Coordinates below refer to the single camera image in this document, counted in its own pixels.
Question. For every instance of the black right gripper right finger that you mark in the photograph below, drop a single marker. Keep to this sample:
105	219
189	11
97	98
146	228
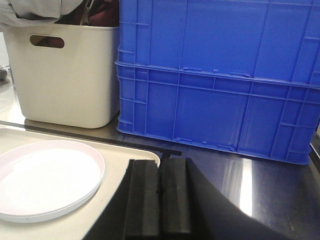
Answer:
193	209

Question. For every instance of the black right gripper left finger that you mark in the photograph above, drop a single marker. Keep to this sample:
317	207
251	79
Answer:
133	211

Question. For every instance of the pink plate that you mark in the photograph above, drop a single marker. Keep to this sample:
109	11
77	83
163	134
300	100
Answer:
45	180

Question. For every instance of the beige tray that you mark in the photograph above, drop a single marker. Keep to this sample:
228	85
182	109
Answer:
77	223

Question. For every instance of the stainless steel table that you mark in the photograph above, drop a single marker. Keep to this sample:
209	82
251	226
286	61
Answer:
283	197

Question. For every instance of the large blue crate lower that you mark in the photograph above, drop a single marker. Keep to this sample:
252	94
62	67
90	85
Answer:
259	118

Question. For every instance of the large blue crate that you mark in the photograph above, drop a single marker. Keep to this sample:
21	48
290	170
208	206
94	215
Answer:
258	39
259	118

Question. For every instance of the cream storage basket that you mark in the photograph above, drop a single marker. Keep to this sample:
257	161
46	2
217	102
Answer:
65	74

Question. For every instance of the large blue crate upper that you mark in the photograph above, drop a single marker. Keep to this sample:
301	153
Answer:
258	39

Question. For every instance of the grey jacket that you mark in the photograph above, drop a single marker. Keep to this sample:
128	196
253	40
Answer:
25	13

